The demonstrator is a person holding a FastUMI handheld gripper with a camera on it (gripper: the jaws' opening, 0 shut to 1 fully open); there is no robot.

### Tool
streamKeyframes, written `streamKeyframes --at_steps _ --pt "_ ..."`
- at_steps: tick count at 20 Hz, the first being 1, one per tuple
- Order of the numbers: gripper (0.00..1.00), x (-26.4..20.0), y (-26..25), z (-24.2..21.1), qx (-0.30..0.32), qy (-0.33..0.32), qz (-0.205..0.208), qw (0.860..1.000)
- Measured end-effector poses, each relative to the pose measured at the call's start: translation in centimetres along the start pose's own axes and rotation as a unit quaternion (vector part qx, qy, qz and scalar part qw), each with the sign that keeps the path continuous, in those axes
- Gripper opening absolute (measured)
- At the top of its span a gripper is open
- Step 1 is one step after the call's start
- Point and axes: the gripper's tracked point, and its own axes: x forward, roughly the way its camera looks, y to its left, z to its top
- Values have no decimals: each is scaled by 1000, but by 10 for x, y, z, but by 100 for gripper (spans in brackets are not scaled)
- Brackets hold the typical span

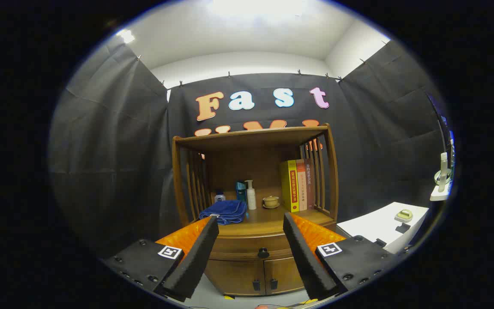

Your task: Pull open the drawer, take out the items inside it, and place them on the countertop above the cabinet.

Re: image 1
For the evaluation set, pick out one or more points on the small dark bottle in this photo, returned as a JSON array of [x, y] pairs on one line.
[[219, 197]]

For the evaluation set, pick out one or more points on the black round drawer knob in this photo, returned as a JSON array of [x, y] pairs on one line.
[[263, 253]]

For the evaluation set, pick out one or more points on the wooden cabinet door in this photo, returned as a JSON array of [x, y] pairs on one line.
[[234, 277], [287, 272]]

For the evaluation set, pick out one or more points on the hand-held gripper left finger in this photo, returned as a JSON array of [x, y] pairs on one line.
[[195, 262]]

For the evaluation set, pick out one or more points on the wooden cabinet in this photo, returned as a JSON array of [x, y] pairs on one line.
[[251, 171]]

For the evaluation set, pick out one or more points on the beige lidded teacup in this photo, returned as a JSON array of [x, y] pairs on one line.
[[271, 201]]

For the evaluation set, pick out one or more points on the wooden countertop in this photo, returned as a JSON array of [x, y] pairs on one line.
[[268, 216]]

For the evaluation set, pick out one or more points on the white stand device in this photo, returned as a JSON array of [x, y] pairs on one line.
[[443, 171]]

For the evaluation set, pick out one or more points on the white pump bottle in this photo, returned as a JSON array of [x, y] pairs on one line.
[[251, 199]]

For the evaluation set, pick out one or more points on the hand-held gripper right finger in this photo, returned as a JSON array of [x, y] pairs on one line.
[[307, 262]]

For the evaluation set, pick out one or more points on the white drawer cabinet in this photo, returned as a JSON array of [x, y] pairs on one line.
[[375, 223]]

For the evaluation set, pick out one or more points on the blue bottle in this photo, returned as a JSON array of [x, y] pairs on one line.
[[241, 191]]

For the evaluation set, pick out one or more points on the yellow book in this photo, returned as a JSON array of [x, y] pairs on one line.
[[290, 184]]

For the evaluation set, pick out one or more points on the blue folded towel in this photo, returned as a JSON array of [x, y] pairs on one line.
[[225, 210]]

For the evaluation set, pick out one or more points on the brown book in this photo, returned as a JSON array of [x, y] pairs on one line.
[[309, 184]]

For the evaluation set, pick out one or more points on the black block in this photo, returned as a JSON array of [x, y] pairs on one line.
[[381, 242], [402, 228]]

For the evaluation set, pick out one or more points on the wooden drawer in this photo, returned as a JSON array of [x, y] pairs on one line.
[[238, 246]]

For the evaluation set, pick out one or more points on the black backdrop cloth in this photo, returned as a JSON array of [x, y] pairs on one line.
[[114, 150]]

